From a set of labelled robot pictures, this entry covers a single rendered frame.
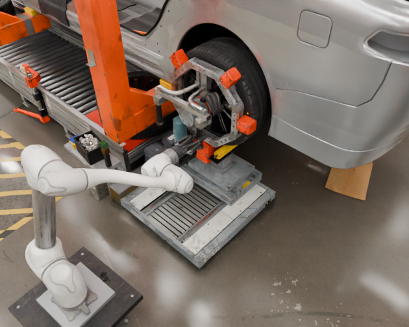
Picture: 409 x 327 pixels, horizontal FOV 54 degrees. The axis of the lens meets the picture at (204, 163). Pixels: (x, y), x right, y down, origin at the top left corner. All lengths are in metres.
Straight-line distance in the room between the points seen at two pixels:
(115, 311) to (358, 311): 1.41
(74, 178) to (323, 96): 1.24
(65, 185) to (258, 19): 1.23
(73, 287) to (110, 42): 1.32
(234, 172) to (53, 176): 1.56
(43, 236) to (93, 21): 1.13
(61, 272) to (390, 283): 1.96
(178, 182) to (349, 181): 1.74
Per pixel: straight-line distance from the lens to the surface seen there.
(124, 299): 2.29
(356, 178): 3.40
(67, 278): 2.08
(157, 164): 2.06
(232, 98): 2.28
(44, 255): 2.17
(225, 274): 2.67
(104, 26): 2.36
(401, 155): 3.77
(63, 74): 4.16
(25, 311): 2.41
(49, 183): 1.71
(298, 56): 2.09
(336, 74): 2.02
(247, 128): 2.30
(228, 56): 2.35
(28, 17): 4.39
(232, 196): 2.88
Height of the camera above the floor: 2.29
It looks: 43 degrees down
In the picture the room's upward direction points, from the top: 1 degrees counter-clockwise
